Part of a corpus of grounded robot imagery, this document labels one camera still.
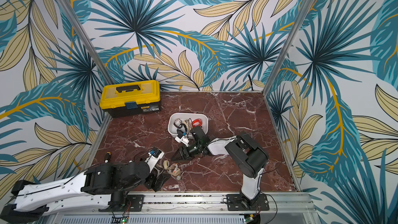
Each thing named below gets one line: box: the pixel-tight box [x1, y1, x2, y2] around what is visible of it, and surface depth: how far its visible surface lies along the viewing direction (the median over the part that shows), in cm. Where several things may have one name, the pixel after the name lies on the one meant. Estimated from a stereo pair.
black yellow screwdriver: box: [104, 151, 112, 164], surface depth 88 cm
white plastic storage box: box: [167, 112, 209, 138], surface depth 102 cm
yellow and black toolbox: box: [99, 79, 162, 119], surface depth 97 cm
